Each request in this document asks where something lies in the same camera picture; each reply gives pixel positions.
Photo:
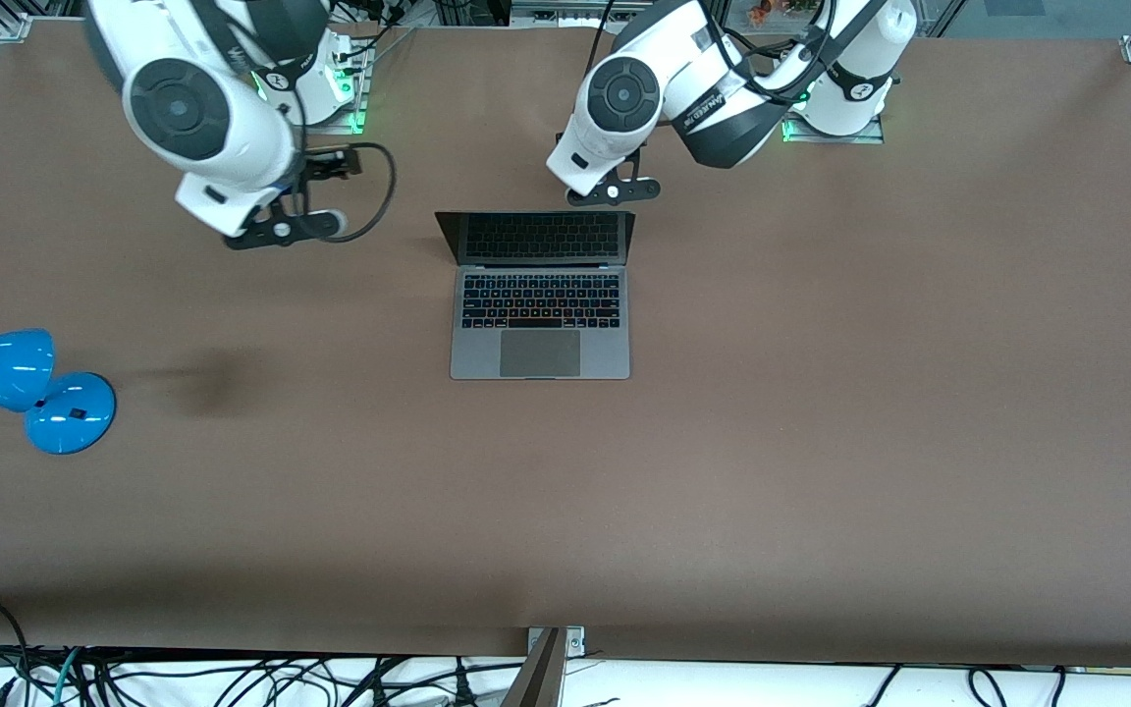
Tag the brown table cover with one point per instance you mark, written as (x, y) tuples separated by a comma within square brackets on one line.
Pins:
[(565, 511)]

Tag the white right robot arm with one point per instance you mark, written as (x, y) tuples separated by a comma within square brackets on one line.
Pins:
[(192, 108)]

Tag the orange background clutter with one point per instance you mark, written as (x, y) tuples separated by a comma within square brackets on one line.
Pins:
[(772, 10)]

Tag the blue desk lamp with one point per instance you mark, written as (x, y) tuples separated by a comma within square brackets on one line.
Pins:
[(65, 417)]

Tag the grey camera pole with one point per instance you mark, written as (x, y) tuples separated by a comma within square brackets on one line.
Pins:
[(536, 682)]

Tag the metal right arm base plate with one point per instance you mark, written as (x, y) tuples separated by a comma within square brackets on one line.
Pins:
[(357, 118)]

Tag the metal equipment rail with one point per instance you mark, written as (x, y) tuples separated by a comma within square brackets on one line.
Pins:
[(565, 14)]

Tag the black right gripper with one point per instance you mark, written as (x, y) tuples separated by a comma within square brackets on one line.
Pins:
[(322, 164)]

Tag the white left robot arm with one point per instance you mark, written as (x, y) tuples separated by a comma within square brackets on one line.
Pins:
[(624, 98)]

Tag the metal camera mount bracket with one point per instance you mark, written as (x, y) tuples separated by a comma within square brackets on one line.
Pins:
[(575, 643)]

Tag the grey laptop with black keyboard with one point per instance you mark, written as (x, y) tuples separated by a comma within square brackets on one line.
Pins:
[(541, 353)]

